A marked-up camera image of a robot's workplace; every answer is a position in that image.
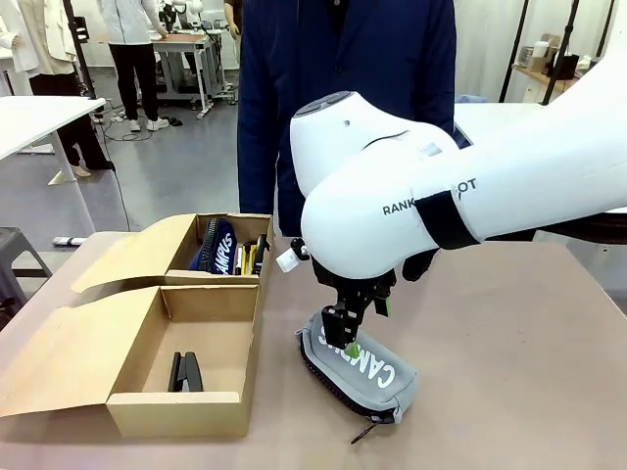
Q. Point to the black tripod pole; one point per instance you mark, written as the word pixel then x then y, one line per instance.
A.
pixel 83 54

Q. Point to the large open cardboard box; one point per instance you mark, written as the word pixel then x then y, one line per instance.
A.
pixel 206 343

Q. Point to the thin black stand pole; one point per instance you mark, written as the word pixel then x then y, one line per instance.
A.
pixel 514 49

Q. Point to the small open cardboard box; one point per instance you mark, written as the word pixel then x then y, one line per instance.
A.
pixel 122 254

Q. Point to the grey metal workbench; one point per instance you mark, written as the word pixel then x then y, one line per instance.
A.
pixel 188 63

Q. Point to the navy Campus pencil case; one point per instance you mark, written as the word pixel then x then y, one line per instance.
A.
pixel 215 245

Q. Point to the white side table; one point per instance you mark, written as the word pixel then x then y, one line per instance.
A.
pixel 34 122

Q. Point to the thick black stand pole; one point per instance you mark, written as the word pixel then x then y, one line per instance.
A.
pixel 561 49

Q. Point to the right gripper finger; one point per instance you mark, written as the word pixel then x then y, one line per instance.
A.
pixel 338 328
pixel 383 304

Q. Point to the person in navy coat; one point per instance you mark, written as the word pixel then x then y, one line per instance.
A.
pixel 303 73

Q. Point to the grey stool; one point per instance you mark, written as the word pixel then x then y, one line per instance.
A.
pixel 19 249

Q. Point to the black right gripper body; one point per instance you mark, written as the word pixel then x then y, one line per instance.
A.
pixel 352 294

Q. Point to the black box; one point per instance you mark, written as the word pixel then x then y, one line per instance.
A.
pixel 568 67

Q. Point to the bystander in white coat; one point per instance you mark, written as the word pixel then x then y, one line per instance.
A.
pixel 39 49

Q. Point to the bystander in black trousers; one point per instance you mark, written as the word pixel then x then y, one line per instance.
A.
pixel 132 63

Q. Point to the black stapler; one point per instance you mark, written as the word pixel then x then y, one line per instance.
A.
pixel 263 249
pixel 186 374

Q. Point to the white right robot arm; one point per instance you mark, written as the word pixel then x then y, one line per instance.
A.
pixel 367 220

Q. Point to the yellow utility knife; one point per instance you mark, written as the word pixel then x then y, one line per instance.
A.
pixel 249 257

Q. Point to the wooden shelf board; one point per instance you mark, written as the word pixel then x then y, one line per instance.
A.
pixel 544 78

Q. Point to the grey Campus pencil case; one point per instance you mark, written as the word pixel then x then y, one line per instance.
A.
pixel 382 387

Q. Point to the brown cardboard carton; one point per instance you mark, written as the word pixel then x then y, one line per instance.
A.
pixel 544 54

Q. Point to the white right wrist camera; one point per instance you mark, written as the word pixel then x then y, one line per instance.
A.
pixel 288 259

